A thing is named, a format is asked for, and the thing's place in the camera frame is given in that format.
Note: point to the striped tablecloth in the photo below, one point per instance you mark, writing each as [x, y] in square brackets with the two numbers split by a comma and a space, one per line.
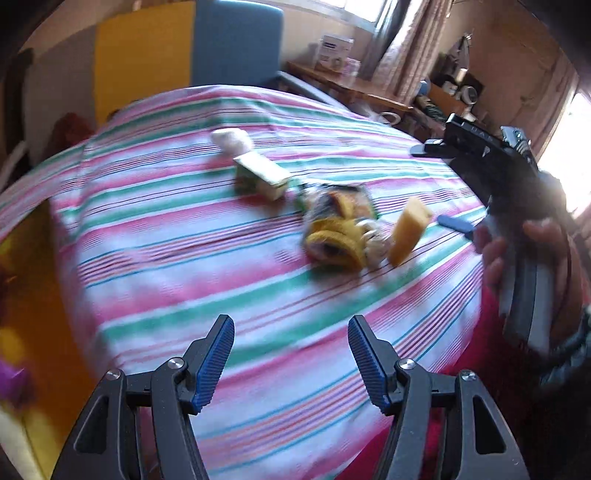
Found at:
[184, 230]

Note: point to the clear snack packet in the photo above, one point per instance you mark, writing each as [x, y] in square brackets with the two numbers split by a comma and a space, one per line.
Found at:
[341, 201]

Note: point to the purple snack packet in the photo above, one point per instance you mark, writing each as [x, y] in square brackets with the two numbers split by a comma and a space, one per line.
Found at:
[14, 381]

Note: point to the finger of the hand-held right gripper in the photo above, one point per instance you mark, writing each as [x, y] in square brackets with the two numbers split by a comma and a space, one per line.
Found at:
[455, 224]
[427, 147]

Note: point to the white wrapper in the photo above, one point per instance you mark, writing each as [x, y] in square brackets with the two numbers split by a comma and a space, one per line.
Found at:
[376, 237]

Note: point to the small yellow sponge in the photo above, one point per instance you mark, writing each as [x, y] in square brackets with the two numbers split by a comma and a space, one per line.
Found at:
[408, 230]

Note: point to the brown bag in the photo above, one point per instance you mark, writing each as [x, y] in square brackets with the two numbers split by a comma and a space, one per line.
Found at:
[71, 129]

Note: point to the cluttered wooden desk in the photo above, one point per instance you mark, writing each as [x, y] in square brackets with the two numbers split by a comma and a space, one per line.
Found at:
[443, 94]

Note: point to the bright window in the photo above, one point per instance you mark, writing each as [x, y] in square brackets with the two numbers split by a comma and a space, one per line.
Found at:
[341, 5]
[577, 147]

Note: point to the small pink jar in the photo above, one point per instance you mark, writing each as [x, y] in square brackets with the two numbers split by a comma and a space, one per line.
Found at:
[352, 68]

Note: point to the wooden side table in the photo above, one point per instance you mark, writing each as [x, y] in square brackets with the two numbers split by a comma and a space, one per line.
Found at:
[341, 85]

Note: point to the white carton with picture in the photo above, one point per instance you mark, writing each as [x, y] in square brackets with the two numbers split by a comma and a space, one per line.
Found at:
[334, 50]

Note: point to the patterned beige curtain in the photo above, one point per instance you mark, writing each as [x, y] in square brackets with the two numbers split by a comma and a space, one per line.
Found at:
[415, 46]

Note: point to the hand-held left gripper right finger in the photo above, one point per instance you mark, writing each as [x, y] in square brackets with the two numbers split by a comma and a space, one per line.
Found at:
[367, 364]

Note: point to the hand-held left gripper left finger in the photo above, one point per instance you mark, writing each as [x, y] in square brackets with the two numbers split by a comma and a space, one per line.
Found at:
[214, 364]

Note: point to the white tissue wad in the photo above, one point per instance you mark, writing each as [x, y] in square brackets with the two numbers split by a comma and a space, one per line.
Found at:
[231, 138]

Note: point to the green cardboard box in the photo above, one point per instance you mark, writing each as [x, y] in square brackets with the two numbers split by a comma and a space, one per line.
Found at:
[258, 177]

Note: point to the grey yellow blue chair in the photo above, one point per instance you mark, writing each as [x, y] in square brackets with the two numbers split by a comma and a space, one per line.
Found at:
[231, 41]

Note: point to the person's right hand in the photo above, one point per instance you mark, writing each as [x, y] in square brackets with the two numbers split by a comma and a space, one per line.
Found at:
[545, 233]

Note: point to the white cup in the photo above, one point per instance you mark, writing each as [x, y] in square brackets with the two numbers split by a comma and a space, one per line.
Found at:
[391, 118]

